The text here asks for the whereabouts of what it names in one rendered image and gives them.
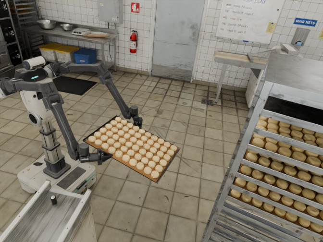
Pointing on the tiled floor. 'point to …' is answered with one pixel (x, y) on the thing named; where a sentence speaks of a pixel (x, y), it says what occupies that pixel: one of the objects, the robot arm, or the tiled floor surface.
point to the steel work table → (56, 31)
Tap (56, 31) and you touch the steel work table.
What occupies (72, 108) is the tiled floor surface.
